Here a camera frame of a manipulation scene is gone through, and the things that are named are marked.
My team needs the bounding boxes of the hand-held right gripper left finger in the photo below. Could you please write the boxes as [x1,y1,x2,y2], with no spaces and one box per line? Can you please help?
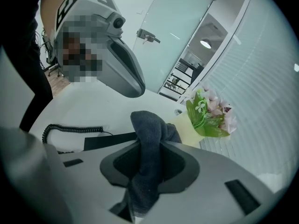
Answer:
[0,127,141,224]

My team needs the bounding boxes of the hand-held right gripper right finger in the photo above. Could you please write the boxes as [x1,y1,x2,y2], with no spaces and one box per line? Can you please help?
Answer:
[139,141,288,224]

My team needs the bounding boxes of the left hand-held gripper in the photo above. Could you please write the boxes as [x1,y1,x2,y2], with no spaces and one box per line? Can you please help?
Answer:
[52,0,146,99]

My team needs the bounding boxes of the black box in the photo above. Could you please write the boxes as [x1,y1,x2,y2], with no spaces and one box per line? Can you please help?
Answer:
[83,132,139,152]

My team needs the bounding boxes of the dark blue cloth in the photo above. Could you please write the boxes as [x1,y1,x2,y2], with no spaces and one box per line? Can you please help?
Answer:
[109,110,183,222]

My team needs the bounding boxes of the person's left forearm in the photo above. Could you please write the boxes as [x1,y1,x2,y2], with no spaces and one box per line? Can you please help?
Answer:
[40,0,73,33]

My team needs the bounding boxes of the white square table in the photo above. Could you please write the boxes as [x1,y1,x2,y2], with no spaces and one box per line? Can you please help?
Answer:
[19,77,202,154]

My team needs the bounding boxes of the frosted glass door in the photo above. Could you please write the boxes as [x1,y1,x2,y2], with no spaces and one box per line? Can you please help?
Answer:
[132,0,214,94]

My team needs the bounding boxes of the pink flowers in cream pot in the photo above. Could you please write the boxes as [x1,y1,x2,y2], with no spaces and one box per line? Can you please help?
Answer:
[166,85,238,147]

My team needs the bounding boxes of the person's black shirt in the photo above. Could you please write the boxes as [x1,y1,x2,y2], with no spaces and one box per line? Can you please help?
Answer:
[0,0,55,133]

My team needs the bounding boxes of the white window blinds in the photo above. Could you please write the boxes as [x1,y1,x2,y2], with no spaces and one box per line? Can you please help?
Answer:
[178,0,299,194]

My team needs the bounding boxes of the metal door handle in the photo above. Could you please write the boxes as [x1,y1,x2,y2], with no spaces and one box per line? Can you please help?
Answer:
[136,28,162,45]

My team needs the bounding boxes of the black cable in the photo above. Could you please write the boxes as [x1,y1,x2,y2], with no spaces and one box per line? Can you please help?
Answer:
[41,123,115,146]

